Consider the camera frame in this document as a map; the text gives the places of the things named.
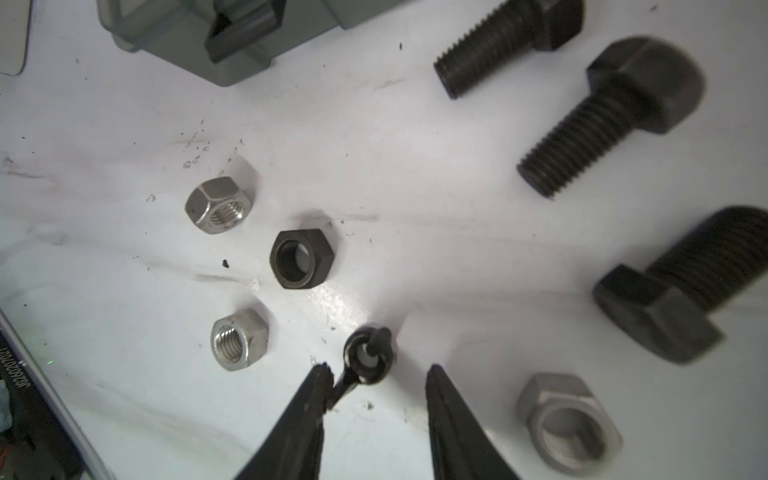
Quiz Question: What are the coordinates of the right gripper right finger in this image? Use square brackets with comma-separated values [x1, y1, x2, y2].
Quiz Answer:
[425, 364, 519, 480]

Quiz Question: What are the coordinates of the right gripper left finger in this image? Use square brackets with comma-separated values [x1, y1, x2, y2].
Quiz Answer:
[237, 364, 333, 480]

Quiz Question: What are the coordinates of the large silver hex nut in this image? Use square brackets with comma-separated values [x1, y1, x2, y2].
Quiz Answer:
[516, 373, 623, 477]

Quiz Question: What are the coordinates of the silver hex nut lower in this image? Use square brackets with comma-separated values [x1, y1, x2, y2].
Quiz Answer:
[210, 308, 269, 372]

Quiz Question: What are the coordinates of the black hex nut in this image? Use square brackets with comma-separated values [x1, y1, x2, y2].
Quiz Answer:
[270, 229, 335, 290]

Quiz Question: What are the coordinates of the black hex bolt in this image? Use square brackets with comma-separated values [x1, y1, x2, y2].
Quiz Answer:
[592, 206, 767, 365]
[517, 36, 706, 198]
[433, 0, 586, 100]

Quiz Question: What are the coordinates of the silver hex nut left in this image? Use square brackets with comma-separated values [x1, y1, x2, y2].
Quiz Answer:
[184, 176, 252, 235]

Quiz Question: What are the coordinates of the grey plastic organizer box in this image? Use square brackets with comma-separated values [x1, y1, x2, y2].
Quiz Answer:
[96, 0, 401, 87]

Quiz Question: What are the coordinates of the white square clock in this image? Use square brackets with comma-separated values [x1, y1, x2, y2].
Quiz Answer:
[0, 0, 32, 76]

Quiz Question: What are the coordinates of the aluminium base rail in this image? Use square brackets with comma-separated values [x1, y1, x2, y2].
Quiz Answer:
[1, 315, 115, 479]

